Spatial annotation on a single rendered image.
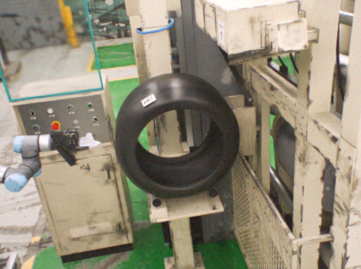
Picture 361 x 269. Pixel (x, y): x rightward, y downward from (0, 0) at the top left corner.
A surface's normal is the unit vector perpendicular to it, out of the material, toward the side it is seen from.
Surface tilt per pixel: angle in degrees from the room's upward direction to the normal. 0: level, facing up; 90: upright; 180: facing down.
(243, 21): 90
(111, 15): 90
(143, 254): 0
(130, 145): 87
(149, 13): 90
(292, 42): 72
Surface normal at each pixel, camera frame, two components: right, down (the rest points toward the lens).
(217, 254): -0.10, -0.90
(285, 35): 0.10, 0.12
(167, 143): 0.14, 0.42
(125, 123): -0.55, 0.01
